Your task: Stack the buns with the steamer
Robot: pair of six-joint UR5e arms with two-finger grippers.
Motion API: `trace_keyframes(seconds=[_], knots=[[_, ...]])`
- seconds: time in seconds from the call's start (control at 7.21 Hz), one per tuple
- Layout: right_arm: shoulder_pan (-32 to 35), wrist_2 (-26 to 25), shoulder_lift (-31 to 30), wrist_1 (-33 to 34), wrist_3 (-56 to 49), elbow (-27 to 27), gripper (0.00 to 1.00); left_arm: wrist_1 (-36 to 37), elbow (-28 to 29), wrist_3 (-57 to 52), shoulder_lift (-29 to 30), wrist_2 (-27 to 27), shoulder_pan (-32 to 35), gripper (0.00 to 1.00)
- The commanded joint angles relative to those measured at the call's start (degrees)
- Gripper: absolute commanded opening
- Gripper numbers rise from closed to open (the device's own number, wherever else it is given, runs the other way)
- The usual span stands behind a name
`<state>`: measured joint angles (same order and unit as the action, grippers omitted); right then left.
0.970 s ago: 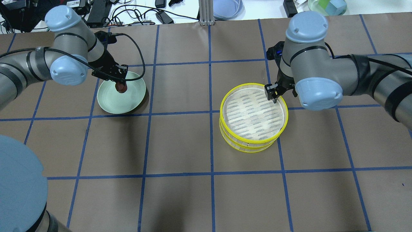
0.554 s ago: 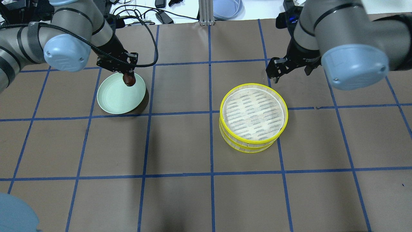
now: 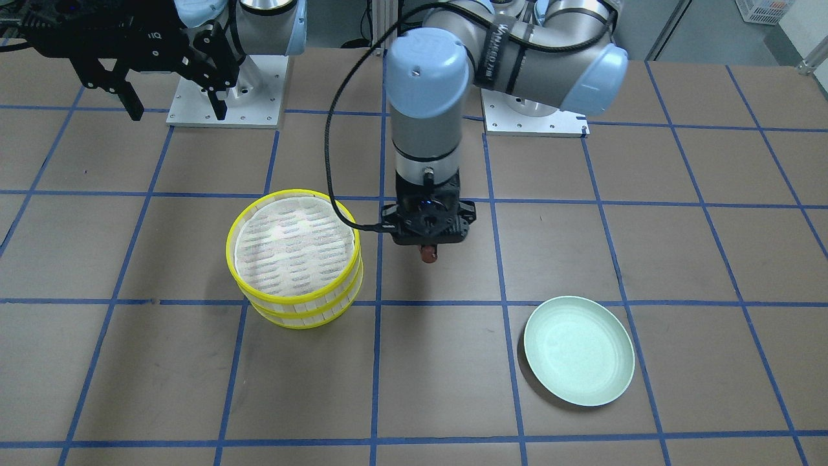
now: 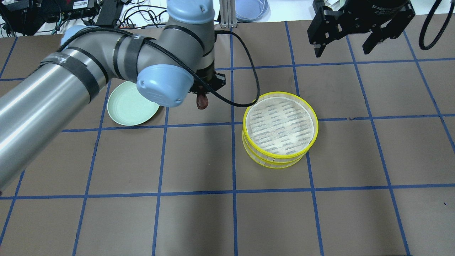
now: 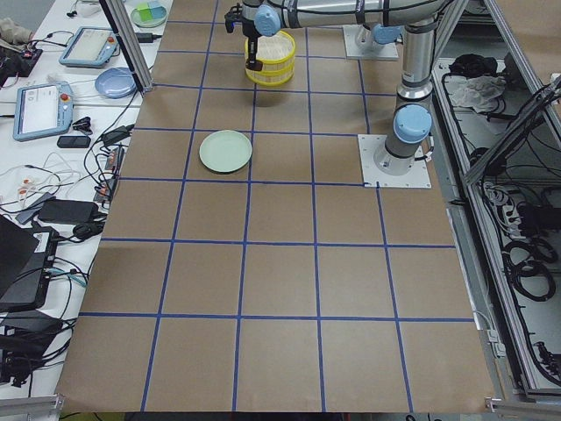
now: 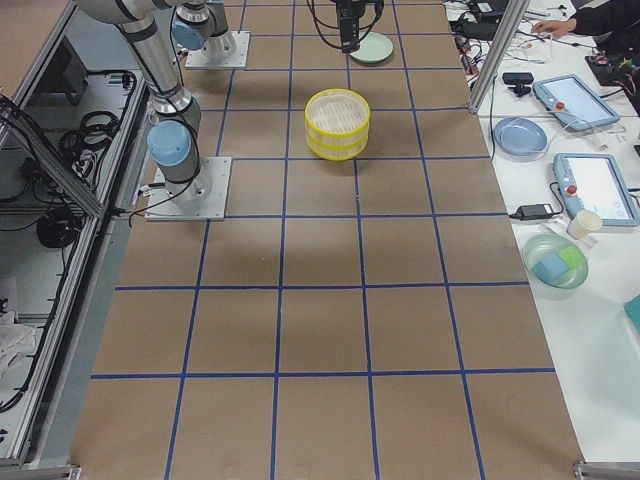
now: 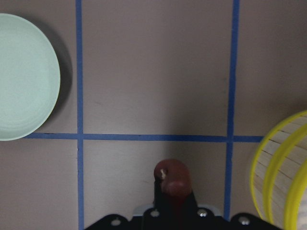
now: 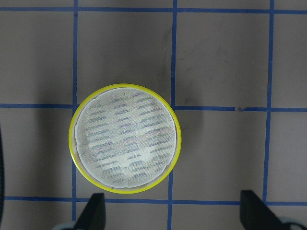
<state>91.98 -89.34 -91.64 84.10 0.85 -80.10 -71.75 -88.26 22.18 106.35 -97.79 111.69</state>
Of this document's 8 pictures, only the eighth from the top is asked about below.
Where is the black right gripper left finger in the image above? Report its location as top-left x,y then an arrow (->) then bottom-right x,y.
74,193 -> 106,230

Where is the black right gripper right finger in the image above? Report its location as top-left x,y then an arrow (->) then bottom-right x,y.
240,190 -> 286,230

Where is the yellow rimmed steamer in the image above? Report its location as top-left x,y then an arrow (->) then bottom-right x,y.
68,83 -> 182,194

